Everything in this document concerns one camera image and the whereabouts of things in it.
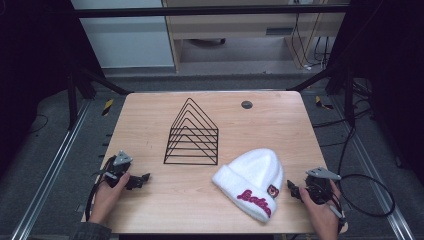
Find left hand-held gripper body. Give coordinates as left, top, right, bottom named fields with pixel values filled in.
left=99, top=149, right=134, bottom=188

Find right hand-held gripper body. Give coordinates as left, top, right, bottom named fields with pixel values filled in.
left=304, top=166, right=343, bottom=206

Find white knitted beanie hat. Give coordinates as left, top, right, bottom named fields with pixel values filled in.
left=211, top=148, right=285, bottom=224

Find black wire file rack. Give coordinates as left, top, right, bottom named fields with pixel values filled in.
left=163, top=97, right=220, bottom=166

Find person's left hand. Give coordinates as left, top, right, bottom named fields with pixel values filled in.
left=88, top=171, right=131, bottom=225

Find person's right hand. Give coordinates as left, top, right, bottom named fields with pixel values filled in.
left=298, top=179, right=342, bottom=232

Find yellow black striped floor tape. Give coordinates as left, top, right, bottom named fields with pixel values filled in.
left=101, top=98, right=115, bottom=117
left=314, top=95, right=335, bottom=111

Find black metal stand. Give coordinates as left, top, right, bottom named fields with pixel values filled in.
left=286, top=64, right=356, bottom=128
left=65, top=64, right=133, bottom=132

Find black curtain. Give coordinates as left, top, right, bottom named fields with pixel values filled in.
left=0, top=0, right=107, bottom=181
left=324, top=0, right=424, bottom=188

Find white cabinet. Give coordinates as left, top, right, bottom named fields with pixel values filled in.
left=70, top=0, right=176, bottom=70

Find light wooden desk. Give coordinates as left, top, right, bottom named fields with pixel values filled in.
left=161, top=0, right=348, bottom=74

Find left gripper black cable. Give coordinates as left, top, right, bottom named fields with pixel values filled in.
left=84, top=155, right=118, bottom=223

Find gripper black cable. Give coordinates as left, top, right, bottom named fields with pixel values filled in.
left=84, top=155, right=118, bottom=223
left=328, top=173, right=397, bottom=234

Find aluminium floor rail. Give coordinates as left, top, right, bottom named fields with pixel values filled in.
left=331, top=94, right=416, bottom=240
left=9, top=99, right=93, bottom=240

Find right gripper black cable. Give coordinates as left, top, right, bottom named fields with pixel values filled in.
left=328, top=173, right=397, bottom=234

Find black floor cables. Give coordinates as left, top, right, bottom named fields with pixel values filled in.
left=312, top=78, right=378, bottom=178

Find bundle of hanging desk cables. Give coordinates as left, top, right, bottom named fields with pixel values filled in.
left=290, top=0, right=333, bottom=72

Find black metal frame bar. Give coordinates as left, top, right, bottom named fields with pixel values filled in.
left=70, top=3, right=352, bottom=19

